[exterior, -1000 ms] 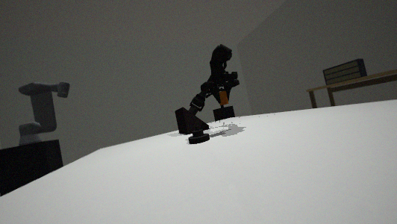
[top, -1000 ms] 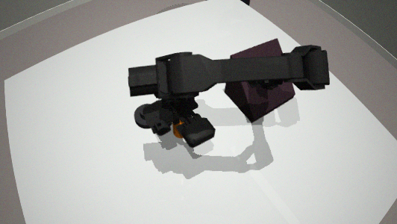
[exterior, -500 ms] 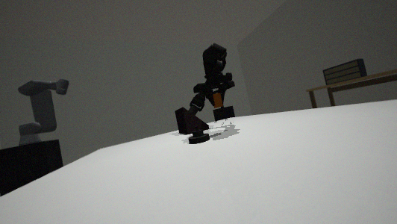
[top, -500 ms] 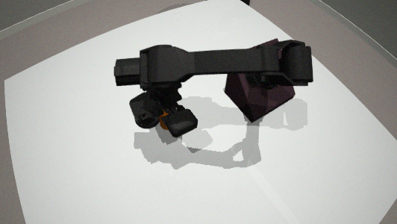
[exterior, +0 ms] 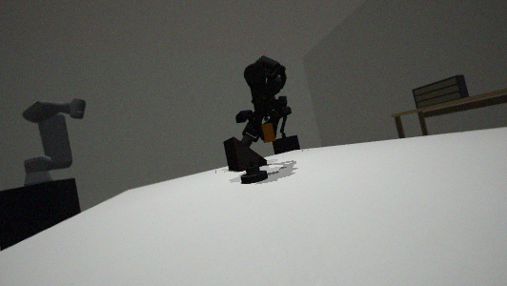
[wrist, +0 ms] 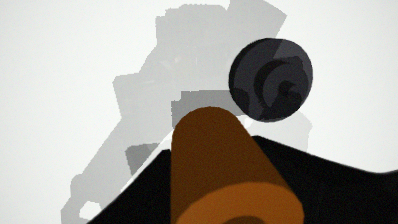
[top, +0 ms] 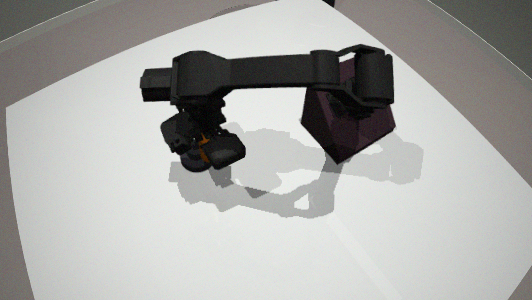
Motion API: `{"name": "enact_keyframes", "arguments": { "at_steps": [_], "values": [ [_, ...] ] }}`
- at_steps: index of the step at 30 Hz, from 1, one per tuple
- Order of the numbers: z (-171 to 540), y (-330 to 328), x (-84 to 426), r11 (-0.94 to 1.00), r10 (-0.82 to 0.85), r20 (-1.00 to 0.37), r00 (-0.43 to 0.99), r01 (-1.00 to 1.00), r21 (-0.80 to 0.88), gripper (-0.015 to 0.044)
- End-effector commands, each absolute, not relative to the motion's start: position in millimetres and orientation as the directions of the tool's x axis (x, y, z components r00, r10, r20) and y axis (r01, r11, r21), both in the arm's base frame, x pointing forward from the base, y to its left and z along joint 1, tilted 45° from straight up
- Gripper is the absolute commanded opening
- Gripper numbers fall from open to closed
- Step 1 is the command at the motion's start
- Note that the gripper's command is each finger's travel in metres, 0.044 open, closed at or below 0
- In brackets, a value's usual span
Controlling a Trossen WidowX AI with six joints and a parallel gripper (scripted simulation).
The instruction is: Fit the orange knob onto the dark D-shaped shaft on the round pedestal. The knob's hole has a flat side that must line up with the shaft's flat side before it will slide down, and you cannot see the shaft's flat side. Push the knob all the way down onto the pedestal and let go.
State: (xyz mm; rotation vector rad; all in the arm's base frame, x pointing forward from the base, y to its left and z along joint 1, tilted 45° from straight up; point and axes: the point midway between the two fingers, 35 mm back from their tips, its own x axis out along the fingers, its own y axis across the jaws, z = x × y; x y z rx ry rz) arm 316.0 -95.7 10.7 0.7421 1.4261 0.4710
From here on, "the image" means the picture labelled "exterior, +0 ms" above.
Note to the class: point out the orange knob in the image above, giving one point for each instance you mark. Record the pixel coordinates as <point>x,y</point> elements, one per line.
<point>268,131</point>

